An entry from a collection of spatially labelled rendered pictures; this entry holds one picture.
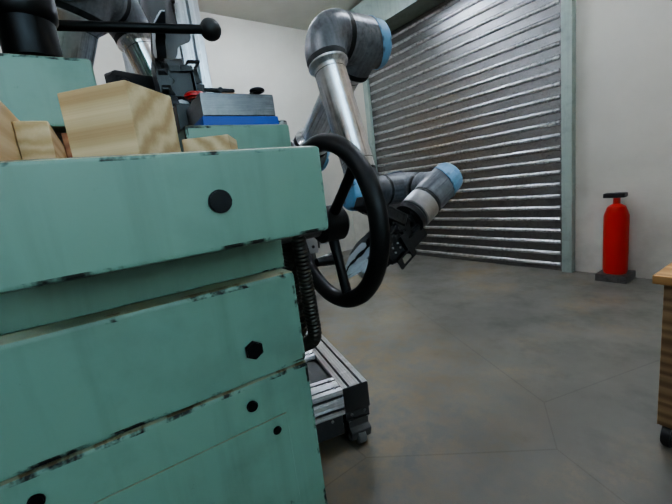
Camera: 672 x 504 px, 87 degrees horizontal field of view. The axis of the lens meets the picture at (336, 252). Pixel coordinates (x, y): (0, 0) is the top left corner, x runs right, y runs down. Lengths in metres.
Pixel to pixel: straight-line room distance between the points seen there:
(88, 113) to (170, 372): 0.19
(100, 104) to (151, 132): 0.03
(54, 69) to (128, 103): 0.26
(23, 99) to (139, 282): 0.25
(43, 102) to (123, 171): 0.28
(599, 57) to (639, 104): 0.42
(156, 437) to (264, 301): 0.13
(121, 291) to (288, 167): 0.16
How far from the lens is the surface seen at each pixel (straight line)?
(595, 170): 3.19
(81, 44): 1.05
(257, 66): 4.46
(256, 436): 0.36
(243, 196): 0.23
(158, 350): 0.31
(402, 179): 0.87
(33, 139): 0.33
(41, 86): 0.49
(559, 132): 3.24
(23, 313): 0.32
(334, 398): 1.25
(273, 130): 0.50
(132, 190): 0.22
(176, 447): 0.35
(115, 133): 0.25
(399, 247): 0.74
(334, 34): 0.93
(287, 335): 0.34
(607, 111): 3.18
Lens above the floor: 0.87
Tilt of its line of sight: 10 degrees down
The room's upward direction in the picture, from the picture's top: 7 degrees counter-clockwise
